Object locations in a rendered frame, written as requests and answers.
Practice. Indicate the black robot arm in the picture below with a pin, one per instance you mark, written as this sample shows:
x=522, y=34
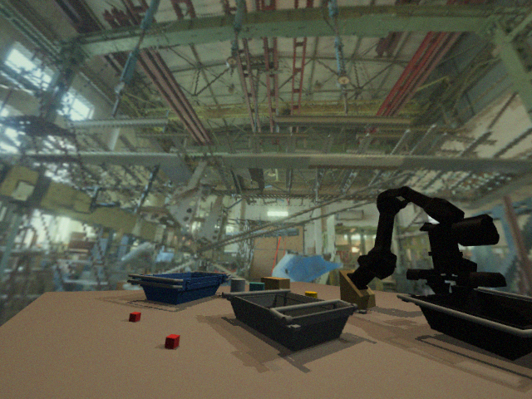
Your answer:
x=452, y=230

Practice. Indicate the small teal block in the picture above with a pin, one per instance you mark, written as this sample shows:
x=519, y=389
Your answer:
x=256, y=286

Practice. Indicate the small red block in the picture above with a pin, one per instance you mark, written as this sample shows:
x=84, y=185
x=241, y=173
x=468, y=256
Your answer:
x=134, y=317
x=172, y=341

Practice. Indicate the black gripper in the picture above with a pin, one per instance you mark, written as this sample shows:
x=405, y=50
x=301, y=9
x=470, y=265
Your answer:
x=448, y=261

